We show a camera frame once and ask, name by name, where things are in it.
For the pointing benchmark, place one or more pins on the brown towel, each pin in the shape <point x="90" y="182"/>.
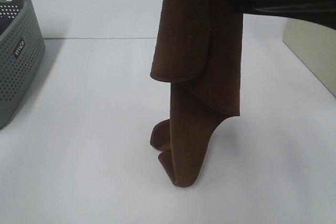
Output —
<point x="198" y="52"/>

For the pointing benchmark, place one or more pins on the grey perforated plastic basket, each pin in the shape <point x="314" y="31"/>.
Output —
<point x="22" y="49"/>

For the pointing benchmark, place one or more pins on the beige storage box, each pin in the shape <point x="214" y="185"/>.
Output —
<point x="314" y="45"/>

